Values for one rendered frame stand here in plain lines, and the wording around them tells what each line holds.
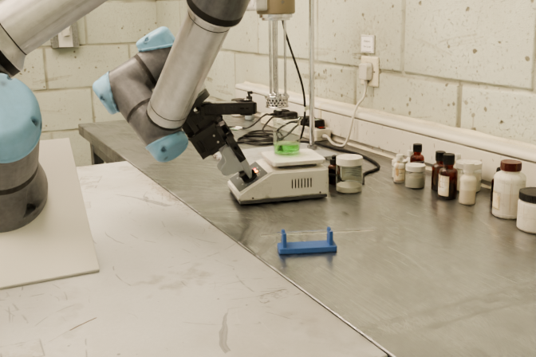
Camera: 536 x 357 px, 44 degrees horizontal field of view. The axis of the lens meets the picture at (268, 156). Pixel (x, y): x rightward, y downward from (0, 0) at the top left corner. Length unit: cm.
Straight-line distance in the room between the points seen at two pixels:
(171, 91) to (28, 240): 34
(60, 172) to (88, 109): 256
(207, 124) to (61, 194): 36
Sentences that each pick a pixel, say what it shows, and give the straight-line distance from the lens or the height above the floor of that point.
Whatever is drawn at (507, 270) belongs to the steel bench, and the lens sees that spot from 113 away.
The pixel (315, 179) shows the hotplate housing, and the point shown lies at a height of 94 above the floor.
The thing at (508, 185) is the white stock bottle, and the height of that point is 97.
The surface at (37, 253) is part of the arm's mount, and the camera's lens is 113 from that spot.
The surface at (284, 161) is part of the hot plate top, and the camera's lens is 143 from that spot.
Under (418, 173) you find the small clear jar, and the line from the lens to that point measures 155.
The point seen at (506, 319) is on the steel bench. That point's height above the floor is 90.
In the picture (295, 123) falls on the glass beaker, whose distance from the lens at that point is 146.
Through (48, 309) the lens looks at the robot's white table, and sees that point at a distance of 102.
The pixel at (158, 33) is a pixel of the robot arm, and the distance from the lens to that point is 134.
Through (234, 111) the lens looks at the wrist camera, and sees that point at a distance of 139.
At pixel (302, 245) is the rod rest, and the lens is 117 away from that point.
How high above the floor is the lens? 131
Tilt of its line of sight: 13 degrees down
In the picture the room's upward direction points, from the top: 1 degrees counter-clockwise
